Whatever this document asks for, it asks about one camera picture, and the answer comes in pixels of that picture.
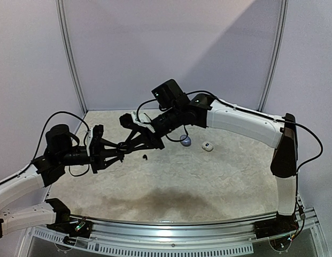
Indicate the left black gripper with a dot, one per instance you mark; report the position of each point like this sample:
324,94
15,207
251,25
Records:
96,149

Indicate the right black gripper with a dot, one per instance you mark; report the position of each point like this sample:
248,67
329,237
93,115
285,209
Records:
152,133

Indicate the blue oval charging case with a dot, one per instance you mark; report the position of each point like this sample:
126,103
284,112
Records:
185,140

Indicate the cream earbud charging case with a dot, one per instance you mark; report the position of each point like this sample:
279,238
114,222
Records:
207,146

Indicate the black charging case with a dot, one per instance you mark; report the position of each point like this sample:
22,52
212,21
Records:
122,146

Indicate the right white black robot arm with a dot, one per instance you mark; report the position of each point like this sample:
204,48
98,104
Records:
206,110

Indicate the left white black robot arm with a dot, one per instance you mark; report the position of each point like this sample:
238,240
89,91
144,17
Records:
63,150

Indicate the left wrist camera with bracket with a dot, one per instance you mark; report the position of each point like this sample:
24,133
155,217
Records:
93,138

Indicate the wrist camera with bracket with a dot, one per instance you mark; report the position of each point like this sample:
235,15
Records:
136,121
93,138

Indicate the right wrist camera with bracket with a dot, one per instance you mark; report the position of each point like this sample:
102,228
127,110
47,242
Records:
136,121

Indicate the aluminium front rail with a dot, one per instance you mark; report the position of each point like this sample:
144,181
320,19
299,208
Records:
228,238

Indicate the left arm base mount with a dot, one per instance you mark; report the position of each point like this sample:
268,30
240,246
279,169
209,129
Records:
74,227

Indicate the left aluminium frame post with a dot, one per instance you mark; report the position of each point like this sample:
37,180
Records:
65,36

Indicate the aluminium frame post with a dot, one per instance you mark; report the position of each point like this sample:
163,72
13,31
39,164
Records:
65,36
275,53

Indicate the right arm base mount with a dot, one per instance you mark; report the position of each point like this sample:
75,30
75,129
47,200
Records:
281,224

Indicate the right aluminium frame post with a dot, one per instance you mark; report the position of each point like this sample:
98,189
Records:
275,53

